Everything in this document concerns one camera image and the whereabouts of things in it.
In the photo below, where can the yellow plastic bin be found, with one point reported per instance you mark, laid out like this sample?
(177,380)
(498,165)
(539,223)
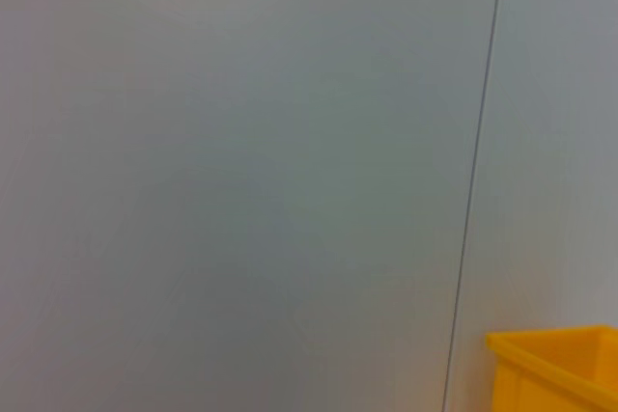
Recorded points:
(555,373)

